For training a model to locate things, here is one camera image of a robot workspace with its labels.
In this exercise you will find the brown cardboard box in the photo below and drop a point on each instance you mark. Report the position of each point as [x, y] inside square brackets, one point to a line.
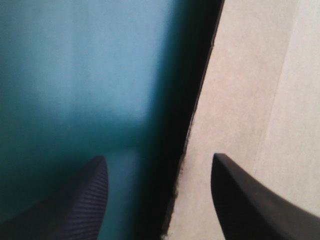
[250, 87]

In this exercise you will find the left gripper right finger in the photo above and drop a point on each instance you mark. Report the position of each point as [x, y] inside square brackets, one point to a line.
[247, 207]

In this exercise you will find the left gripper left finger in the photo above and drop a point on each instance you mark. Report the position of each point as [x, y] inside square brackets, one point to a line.
[82, 205]

